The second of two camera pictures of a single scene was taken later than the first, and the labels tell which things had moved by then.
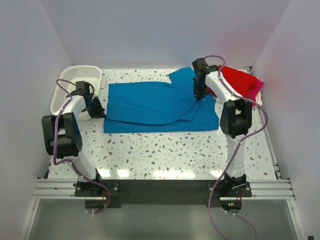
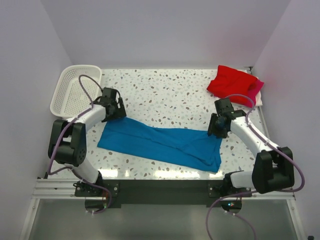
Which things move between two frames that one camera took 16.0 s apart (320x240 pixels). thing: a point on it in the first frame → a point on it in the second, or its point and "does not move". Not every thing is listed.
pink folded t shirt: [253, 90] does not move
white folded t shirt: [258, 99] does not move
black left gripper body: [95, 109] → [118, 112]
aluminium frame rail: [64, 189] does not move
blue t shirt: [160, 107] → [185, 146]
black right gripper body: [200, 89] → [215, 128]
